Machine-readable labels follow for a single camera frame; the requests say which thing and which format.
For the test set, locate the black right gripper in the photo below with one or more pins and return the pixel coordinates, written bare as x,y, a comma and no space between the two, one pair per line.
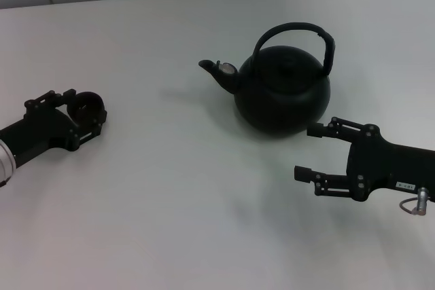
397,167

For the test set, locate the black round teapot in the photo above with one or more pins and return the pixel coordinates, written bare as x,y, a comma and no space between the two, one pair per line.
282,100

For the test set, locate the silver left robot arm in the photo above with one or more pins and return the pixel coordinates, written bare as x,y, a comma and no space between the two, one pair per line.
5,164

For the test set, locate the small black teacup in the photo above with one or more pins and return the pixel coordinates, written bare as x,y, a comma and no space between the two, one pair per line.
87,108

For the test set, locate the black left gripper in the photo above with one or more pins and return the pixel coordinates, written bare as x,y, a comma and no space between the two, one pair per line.
40,130

